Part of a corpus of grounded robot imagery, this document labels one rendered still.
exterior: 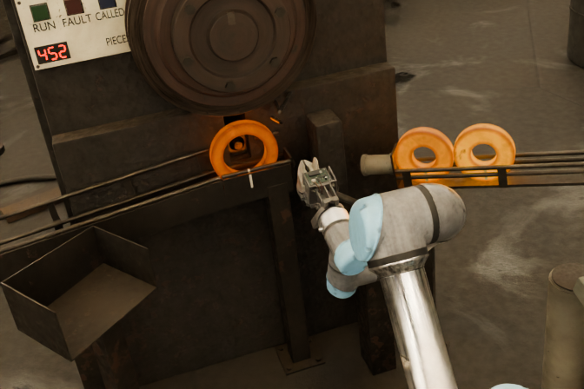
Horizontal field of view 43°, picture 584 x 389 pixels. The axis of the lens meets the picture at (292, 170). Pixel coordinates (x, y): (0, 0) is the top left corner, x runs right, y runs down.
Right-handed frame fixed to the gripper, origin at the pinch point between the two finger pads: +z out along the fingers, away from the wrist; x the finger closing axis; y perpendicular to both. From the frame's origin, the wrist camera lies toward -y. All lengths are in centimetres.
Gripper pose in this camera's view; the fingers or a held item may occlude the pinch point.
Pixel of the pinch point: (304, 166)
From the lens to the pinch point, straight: 189.7
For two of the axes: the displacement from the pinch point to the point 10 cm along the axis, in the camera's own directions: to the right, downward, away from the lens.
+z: -3.1, -6.8, 6.7
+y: -0.2, -7.0, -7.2
